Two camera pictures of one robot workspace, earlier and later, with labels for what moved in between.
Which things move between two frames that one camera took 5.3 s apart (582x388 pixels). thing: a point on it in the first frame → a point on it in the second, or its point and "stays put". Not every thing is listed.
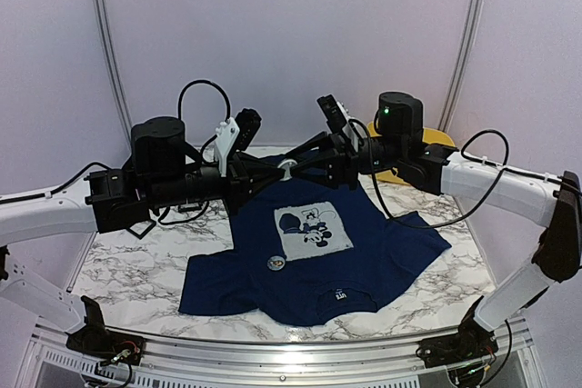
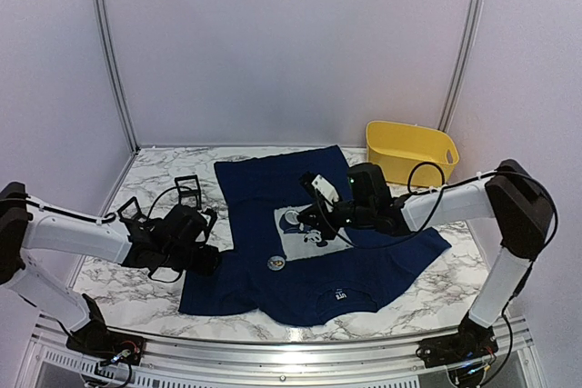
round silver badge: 275,263 stays put
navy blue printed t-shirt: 308,252 stays put
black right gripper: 327,146 → 320,223
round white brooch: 286,165 → 291,216
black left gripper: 252,166 → 207,265
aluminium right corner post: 476,10 stays put
